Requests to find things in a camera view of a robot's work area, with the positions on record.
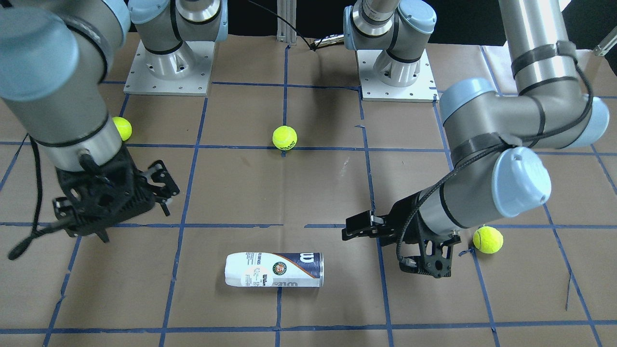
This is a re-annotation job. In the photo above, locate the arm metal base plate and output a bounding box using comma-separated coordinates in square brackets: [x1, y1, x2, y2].
[356, 49, 439, 103]
[123, 41, 216, 96]

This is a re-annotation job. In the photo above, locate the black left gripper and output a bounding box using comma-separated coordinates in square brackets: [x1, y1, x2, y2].
[342, 192, 461, 278]

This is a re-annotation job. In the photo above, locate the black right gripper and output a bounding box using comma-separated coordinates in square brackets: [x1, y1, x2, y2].
[53, 145, 180, 242]

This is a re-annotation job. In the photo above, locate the aluminium frame post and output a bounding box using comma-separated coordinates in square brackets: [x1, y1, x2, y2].
[276, 0, 297, 46]

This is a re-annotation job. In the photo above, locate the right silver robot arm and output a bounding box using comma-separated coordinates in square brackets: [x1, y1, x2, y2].
[1, 0, 228, 260]

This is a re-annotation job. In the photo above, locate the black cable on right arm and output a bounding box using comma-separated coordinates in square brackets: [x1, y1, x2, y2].
[7, 135, 66, 261]

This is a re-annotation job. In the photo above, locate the yellow tennis ball near left arm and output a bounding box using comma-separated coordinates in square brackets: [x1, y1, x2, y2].
[472, 226, 503, 254]

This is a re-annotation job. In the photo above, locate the yellow tennis ball near right arm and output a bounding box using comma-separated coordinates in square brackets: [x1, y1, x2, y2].
[112, 117, 133, 141]

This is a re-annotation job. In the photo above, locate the white blue tennis ball can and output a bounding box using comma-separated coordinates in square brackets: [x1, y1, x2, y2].
[225, 252, 324, 288]

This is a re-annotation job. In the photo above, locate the yellow tennis ball centre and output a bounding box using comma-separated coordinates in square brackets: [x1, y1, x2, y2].
[272, 125, 297, 151]

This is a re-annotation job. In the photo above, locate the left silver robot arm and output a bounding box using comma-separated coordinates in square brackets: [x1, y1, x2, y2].
[342, 0, 610, 278]

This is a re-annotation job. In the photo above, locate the black cable at table back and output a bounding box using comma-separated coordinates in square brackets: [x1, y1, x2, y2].
[247, 0, 345, 53]

